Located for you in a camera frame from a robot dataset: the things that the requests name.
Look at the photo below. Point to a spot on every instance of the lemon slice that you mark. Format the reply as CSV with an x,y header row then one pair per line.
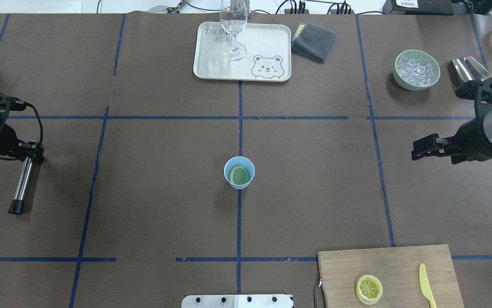
x,y
239,175

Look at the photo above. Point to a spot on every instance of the clear wine glass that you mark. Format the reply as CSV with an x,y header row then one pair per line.
x,y
233,19

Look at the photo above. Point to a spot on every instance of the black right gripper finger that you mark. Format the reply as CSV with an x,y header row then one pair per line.
x,y
433,145

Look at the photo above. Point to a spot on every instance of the wooden cutting board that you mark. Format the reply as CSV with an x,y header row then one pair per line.
x,y
398,270

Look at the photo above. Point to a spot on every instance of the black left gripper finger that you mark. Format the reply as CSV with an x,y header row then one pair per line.
x,y
32,150

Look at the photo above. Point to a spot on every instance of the light blue cup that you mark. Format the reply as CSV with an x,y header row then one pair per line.
x,y
243,161

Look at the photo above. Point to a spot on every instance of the yellow plastic knife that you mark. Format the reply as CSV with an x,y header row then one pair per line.
x,y
425,285

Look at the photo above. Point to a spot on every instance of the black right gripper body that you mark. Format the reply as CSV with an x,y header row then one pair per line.
x,y
473,140

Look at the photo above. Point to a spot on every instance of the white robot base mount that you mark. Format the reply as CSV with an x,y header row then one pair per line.
x,y
238,301

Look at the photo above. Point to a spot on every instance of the steel ice scoop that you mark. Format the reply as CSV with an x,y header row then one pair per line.
x,y
469,68

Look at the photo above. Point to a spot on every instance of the black device on desk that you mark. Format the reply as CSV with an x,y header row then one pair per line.
x,y
437,7

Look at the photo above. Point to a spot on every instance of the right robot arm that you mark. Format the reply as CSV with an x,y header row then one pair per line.
x,y
486,127

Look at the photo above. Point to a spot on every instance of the grey folded cloth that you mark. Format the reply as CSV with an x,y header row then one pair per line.
x,y
313,42

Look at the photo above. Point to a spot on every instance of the yellow lemon half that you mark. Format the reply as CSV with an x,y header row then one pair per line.
x,y
368,289

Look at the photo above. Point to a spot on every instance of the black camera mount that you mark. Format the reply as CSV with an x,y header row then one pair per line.
x,y
481,94
8,104

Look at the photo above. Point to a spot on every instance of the white bear tray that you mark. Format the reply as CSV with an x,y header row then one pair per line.
x,y
267,58

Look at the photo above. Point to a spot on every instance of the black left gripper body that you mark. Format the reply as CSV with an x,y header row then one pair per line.
x,y
5,140

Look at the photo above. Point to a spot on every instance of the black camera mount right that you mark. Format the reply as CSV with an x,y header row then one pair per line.
x,y
481,94

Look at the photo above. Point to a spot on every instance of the steel muddler black tip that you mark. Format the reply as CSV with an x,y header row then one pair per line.
x,y
18,202

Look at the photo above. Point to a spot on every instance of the green bowl of ice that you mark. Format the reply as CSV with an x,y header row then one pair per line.
x,y
415,70

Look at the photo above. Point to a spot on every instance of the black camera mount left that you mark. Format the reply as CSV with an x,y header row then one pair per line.
x,y
8,104

